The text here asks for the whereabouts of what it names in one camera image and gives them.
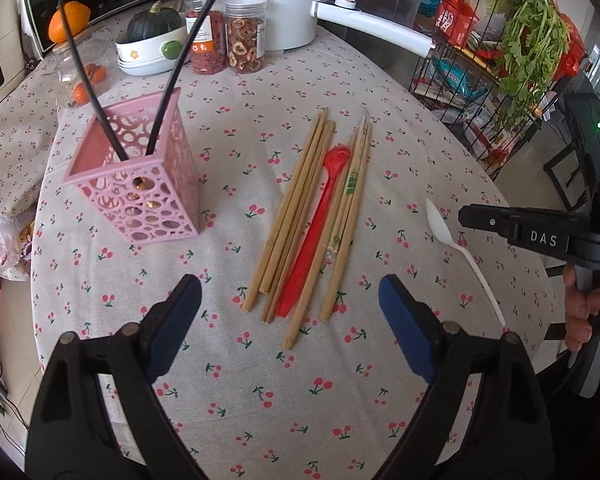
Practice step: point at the black metal frame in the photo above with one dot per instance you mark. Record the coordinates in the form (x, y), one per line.
(577, 180)

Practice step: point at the dark green pumpkin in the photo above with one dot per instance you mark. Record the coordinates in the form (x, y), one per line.
(155, 22)

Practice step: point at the glass jar with cork lid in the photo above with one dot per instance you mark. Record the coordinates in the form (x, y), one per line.
(67, 72)

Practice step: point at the clear plastic bag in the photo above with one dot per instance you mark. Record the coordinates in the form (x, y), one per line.
(7, 250)

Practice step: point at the red plastic spoon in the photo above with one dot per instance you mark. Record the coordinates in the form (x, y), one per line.
(312, 240)

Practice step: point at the cherry print tablecloth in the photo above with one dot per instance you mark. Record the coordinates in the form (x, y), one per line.
(280, 410)

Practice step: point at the small tangerine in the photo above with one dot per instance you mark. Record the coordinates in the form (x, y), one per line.
(96, 72)
(81, 94)

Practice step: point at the blue snack packet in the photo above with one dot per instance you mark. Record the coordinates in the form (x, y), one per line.
(457, 77)

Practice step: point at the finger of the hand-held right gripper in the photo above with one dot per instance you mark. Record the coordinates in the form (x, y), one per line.
(485, 220)

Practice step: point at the red plastic bag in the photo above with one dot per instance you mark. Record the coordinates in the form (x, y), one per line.
(575, 55)

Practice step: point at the person's right hand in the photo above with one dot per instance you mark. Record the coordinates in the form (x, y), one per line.
(579, 317)

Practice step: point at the draped cherry print cloth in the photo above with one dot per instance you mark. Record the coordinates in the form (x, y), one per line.
(10, 170)

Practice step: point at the jar of dried fruit slices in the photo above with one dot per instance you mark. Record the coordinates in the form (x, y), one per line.
(245, 42)

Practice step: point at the wrapped green print chopstick pair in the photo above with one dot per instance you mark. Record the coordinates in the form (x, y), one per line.
(352, 180)

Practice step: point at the jar of red berries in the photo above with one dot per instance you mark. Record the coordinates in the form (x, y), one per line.
(210, 45)

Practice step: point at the small green ball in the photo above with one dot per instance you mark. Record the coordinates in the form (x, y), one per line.
(170, 49)

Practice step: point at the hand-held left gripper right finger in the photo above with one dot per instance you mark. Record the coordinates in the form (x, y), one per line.
(405, 325)

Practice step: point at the blue bag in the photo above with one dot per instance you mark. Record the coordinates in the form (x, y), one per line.
(432, 7)

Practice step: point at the white electric pot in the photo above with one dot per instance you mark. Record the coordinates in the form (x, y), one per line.
(285, 10)

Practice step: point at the red snack packet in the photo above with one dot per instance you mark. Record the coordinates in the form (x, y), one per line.
(455, 17)

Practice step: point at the white plastic spoon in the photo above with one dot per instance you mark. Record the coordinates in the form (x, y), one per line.
(437, 225)

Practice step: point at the black chopstick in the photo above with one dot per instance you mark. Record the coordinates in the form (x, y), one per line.
(180, 62)
(92, 95)

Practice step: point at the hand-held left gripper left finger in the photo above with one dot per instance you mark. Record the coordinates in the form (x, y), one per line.
(172, 330)

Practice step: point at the pink perforated utensil holder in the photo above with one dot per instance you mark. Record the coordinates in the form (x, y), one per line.
(172, 160)

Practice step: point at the white flower print bowl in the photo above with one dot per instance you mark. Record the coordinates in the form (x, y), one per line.
(145, 57)

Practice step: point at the large orange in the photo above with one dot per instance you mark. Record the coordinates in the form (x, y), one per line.
(69, 22)

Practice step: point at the leafy green herbs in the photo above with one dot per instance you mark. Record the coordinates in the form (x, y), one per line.
(530, 40)

